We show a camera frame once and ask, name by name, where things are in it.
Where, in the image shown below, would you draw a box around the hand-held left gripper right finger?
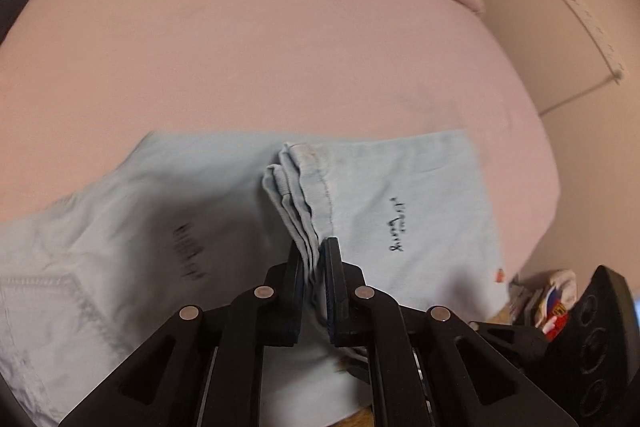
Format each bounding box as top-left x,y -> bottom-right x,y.
320,237 -> 576,427

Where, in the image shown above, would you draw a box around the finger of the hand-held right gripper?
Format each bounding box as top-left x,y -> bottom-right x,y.
467,321 -> 549,361

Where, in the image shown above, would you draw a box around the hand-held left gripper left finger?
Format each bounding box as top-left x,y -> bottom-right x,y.
57,237 -> 306,427

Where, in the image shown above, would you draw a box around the light blue strawberry print pants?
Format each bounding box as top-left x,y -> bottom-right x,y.
0,129 -> 506,427

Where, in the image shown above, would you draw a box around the white and red packet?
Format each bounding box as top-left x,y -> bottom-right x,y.
532,269 -> 581,343

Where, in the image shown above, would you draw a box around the bed with pink sheet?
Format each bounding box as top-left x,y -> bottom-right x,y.
0,0 -> 561,318

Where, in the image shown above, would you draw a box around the white power strip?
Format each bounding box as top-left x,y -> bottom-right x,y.
564,0 -> 626,85

